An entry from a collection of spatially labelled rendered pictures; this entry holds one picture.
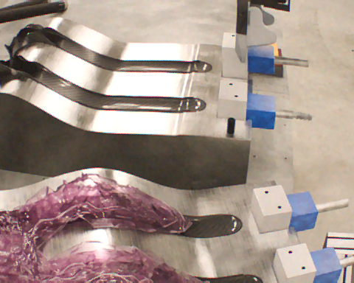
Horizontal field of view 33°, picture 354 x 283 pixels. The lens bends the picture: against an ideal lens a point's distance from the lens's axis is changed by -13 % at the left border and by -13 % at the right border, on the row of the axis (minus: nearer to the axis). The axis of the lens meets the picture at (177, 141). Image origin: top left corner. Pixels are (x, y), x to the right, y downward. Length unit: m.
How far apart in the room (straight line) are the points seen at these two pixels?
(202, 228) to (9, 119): 0.30
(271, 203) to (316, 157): 1.66
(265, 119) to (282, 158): 0.11
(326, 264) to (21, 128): 0.45
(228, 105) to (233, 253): 0.22
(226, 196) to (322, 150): 1.66
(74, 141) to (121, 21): 0.55
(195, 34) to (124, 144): 0.49
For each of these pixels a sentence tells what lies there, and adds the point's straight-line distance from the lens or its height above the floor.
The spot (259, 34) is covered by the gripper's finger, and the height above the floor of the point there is 0.97.
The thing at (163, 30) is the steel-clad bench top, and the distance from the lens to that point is 1.30.
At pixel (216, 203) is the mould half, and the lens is 0.77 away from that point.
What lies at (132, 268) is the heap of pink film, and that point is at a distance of 0.60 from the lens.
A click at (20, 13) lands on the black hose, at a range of 1.35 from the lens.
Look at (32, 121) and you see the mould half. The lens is 0.86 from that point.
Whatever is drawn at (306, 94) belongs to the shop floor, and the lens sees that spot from 2.77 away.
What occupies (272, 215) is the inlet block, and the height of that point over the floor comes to 0.88.
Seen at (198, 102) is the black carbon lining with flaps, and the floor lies 0.89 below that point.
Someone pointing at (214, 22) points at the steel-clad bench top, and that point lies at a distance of 1.36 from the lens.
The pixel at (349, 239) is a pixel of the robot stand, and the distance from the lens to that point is 1.70.
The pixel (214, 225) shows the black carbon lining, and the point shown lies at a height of 0.85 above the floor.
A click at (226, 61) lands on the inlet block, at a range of 0.93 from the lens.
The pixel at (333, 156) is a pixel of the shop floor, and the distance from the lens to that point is 2.41.
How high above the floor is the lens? 1.34
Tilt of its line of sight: 34 degrees down
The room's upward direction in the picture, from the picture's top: 2 degrees clockwise
